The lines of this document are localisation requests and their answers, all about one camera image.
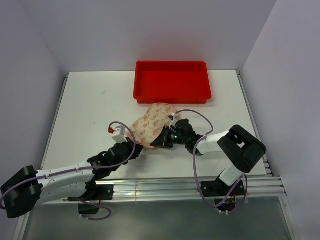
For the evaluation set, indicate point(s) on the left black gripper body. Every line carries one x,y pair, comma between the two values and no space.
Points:
129,152

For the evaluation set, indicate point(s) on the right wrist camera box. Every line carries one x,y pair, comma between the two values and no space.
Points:
174,117

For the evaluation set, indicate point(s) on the red plastic tray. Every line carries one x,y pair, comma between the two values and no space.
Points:
172,82

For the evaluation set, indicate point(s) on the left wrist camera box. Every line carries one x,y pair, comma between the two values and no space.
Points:
118,134

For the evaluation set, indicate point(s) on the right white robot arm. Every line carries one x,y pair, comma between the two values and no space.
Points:
243,150

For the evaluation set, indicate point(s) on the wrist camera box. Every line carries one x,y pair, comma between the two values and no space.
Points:
118,134
174,117

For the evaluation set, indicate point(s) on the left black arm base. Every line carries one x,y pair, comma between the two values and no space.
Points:
91,202

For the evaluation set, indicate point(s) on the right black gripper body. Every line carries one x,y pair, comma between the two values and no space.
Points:
176,139

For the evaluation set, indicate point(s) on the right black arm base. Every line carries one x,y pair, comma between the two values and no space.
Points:
225,199

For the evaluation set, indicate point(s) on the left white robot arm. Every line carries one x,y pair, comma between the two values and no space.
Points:
29,188

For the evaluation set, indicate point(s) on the aluminium frame rail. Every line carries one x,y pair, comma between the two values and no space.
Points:
155,196

